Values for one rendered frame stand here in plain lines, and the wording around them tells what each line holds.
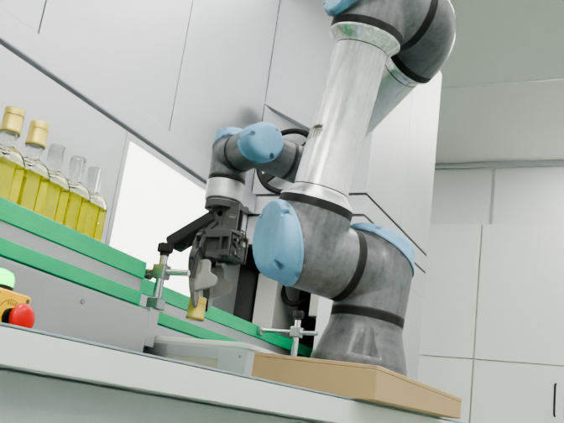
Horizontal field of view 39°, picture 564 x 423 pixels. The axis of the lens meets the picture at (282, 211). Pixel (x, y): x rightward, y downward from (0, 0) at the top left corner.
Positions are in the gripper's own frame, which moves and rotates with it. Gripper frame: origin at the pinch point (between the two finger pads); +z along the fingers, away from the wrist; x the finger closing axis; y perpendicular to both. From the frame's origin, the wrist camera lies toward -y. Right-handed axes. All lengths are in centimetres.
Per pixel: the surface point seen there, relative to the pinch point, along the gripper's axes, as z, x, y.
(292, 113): -72, 68, -22
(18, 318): 13, -54, 9
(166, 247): -8.1, -10.7, -1.8
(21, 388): 22, -71, 29
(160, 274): -2.8, -11.0, -1.8
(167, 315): 1.3, 10.5, -14.2
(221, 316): -3.0, 33.6, -15.1
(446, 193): -158, 392, -69
